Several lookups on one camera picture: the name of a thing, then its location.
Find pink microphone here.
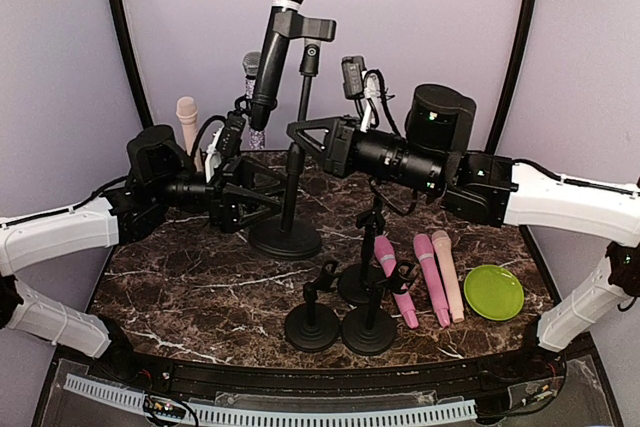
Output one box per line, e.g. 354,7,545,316
374,235,419,329
413,234,451,328

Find black front rail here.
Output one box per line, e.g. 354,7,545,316
122,351,564,398

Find black microphone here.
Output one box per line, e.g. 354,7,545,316
250,0,303,131

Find black stand with clip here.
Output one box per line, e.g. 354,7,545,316
338,195,386,306

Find white cable duct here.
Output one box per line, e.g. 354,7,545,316
63,374,477,426

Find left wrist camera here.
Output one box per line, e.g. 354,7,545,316
204,113,246,182

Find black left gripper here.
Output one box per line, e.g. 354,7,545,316
150,154,290,233

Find small beige microphone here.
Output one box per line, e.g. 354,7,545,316
176,96,199,154

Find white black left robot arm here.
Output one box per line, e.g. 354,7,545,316
1,125,286,383

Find green plate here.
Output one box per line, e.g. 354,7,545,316
463,265,525,322

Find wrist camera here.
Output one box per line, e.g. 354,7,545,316
341,56,391,132
204,113,246,182

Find black tripod shock-mount stand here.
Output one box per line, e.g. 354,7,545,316
227,94,251,125

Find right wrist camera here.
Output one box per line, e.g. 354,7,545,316
341,56,391,132

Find black round-base stand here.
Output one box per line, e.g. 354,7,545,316
341,261,416,356
284,260,341,353

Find black round-base stand front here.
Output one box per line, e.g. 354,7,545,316
341,261,416,356

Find glitter silver-head microphone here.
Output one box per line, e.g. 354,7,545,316
242,51,266,150

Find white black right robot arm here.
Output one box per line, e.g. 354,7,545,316
287,84,639,381

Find beige microphone tall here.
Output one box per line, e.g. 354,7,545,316
431,230,465,323

